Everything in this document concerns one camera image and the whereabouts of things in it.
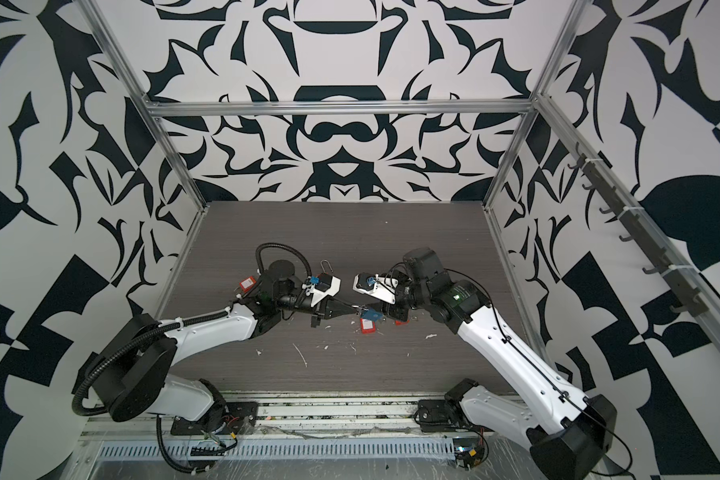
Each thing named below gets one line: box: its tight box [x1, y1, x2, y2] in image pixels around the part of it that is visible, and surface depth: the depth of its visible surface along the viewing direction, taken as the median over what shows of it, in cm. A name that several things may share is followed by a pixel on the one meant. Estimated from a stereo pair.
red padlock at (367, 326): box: [360, 318, 377, 334], surface depth 90 cm
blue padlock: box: [360, 307, 384, 322], surface depth 74 cm
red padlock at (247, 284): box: [238, 276, 257, 293], surface depth 98 cm
